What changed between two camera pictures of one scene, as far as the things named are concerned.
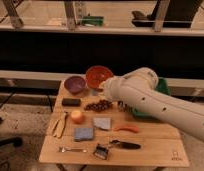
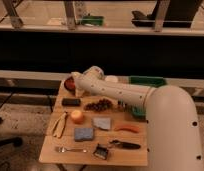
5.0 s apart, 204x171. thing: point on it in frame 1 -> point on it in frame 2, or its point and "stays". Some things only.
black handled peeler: [125, 145] stays
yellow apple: [77, 117] stays
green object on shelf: [92, 20] stays
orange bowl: [95, 75] -> [70, 83]
